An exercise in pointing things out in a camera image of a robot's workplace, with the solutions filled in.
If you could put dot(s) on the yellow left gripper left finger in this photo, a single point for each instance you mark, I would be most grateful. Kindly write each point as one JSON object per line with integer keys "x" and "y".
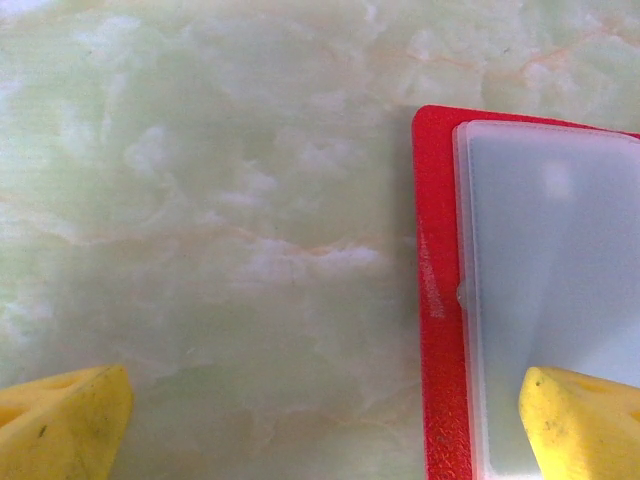
{"x": 65, "y": 425}

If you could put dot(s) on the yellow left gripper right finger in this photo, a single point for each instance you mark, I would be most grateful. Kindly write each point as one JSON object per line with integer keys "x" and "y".
{"x": 585, "y": 430}

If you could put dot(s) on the translucent white cutting board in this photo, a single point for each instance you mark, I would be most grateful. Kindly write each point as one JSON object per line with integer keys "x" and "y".
{"x": 555, "y": 180}

